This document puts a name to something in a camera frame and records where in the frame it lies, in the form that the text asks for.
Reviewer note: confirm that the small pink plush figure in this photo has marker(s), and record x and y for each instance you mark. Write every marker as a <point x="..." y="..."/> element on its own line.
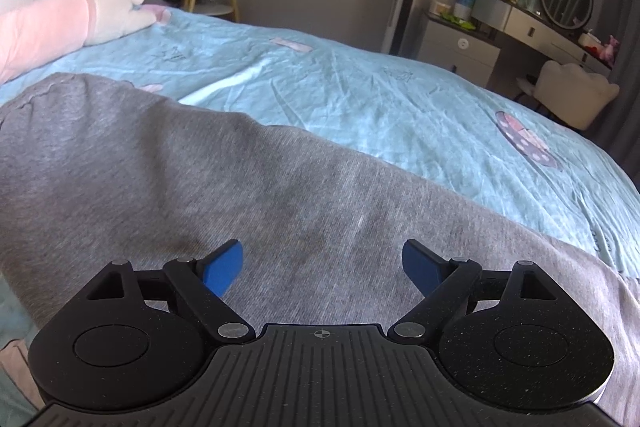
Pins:
<point x="610" y="49"/>

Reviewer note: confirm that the white shell-back chair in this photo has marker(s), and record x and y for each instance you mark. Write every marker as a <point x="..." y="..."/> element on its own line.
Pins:
<point x="575" y="92"/>

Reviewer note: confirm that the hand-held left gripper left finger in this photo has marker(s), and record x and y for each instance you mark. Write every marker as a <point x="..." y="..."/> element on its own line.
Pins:
<point x="225" y="264"/>

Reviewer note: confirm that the grey vanity dresser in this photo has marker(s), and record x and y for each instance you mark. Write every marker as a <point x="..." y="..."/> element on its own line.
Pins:
<point x="530" y="29"/>

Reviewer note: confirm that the grey sweat pants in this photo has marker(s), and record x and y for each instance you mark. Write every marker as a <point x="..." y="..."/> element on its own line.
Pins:
<point x="200" y="167"/>

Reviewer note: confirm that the grey curtain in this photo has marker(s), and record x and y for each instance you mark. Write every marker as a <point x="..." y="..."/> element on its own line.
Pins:
<point x="622" y="7"/>

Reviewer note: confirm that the small white round container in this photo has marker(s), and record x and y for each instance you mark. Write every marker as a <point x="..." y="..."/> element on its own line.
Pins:
<point x="441" y="8"/>

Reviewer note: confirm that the white and red tissue box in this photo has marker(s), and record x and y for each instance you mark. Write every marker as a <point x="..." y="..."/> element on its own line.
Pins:
<point x="590" y="40"/>

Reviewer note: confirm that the green tray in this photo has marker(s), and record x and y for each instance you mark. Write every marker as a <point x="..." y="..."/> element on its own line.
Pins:
<point x="462" y="23"/>

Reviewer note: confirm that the pink and white plush toy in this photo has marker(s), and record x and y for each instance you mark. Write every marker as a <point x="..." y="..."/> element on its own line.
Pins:
<point x="45" y="27"/>

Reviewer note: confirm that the light blue printed bedsheet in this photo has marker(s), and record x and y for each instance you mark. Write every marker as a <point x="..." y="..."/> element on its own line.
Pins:
<point x="400" y="107"/>

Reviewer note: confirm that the grey bedside cabinet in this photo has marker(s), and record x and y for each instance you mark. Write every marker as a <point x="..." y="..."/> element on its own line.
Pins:
<point x="457" y="49"/>

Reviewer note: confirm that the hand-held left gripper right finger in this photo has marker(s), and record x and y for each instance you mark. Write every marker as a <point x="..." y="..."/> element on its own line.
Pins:
<point x="420" y="264"/>

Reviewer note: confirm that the blue and white tub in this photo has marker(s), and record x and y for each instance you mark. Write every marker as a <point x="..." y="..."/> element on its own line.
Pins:
<point x="465" y="5"/>

